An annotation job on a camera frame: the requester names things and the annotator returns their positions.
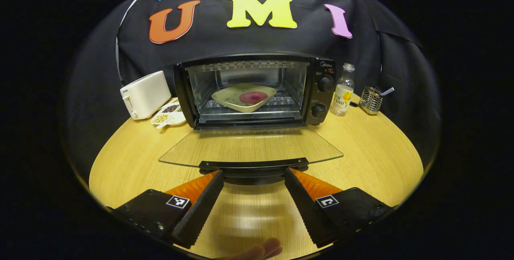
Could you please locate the white divided snack dish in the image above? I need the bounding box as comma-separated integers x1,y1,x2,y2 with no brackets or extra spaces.
151,98,188,129

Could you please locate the cream rectangular food tray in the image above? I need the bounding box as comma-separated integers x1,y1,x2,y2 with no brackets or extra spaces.
212,83,277,113

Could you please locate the pink ham slice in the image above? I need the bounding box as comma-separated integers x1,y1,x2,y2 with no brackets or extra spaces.
239,91,269,105

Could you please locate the wire cutlery holder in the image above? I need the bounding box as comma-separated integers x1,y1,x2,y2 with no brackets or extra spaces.
358,86,383,115

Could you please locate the white toaster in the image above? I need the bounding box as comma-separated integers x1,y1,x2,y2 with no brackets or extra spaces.
120,71,172,121

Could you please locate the clear glass bottle yellow label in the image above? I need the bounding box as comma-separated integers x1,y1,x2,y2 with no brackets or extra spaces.
330,63,356,117

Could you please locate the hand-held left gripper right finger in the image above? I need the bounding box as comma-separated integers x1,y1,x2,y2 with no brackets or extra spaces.
284,167,396,249

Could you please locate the black electric oven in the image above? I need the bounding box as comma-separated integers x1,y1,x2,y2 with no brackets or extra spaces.
158,53,344,185

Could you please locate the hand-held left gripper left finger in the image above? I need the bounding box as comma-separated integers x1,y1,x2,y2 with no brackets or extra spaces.
112,170,224,250

